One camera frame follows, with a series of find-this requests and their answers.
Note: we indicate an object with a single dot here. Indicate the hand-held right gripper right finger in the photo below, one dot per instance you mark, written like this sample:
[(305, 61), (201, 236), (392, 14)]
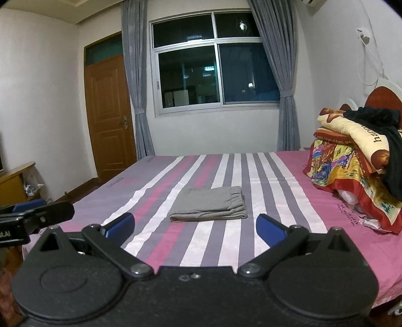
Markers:
[(270, 231)]

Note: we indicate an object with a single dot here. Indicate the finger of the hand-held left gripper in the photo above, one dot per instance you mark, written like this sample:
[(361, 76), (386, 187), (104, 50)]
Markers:
[(28, 206), (56, 211)]

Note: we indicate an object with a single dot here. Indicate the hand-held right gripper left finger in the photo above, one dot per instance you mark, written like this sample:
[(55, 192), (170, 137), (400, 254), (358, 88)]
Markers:
[(121, 224)]

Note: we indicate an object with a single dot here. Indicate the grey pants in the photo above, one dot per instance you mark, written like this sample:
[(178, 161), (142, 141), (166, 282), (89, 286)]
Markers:
[(210, 204)]

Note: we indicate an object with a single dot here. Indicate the white plastic bag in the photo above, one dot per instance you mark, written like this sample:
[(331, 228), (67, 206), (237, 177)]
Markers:
[(33, 189)]

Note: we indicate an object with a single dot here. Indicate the wooden cabinet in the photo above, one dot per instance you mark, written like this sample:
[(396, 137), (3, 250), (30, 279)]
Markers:
[(12, 185)]

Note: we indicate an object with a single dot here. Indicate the striped bed sheet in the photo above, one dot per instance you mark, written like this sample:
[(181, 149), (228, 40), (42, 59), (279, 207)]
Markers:
[(282, 188)]

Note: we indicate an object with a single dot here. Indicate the brown wooden door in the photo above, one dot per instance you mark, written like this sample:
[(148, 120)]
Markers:
[(106, 119)]

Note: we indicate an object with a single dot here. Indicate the grey curtain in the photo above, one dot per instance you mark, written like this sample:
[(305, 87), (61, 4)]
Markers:
[(135, 78), (285, 110)]

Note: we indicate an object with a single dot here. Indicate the black garment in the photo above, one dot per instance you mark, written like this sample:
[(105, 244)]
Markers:
[(392, 151)]

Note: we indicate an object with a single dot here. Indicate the sliding glass window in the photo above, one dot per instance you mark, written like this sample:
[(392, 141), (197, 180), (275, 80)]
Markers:
[(188, 78)]

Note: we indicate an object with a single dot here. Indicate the transom window over door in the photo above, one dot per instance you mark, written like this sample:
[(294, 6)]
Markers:
[(103, 50)]

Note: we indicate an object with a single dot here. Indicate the red and white headboard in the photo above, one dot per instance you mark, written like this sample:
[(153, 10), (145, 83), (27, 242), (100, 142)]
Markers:
[(381, 97)]

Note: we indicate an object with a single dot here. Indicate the white air conditioner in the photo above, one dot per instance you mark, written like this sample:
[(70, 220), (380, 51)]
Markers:
[(312, 2)]

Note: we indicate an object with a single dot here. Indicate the white wall plug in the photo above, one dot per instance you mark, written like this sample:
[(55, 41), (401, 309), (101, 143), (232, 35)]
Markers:
[(364, 35)]

